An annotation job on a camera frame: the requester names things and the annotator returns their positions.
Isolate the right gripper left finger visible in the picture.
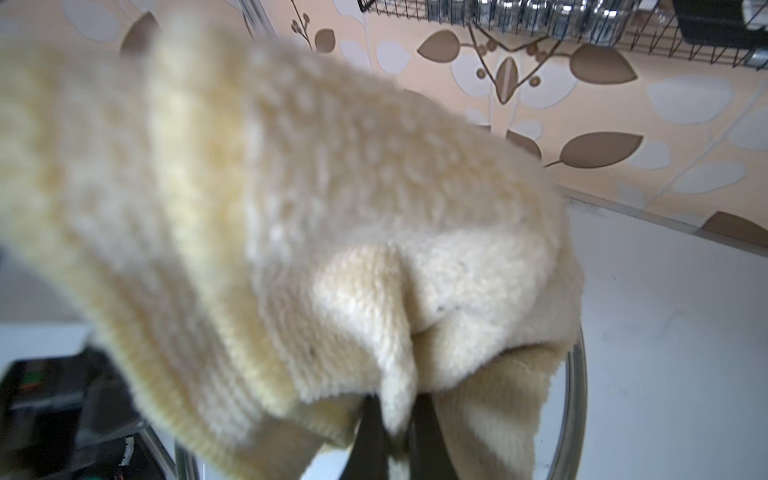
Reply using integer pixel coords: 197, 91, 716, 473
339, 396, 390, 480

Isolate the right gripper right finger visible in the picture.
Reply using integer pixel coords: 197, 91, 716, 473
410, 394, 458, 480

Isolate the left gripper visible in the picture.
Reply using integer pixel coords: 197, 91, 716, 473
1, 348, 174, 479

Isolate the glass pot lid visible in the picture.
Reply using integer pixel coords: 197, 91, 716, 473
155, 335, 587, 479

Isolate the yellow cloth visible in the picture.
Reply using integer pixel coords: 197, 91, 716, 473
1, 16, 584, 479

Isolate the socket set holder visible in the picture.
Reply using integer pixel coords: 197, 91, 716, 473
405, 1, 767, 49

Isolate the back wire basket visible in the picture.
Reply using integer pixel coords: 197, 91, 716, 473
357, 0, 767, 71

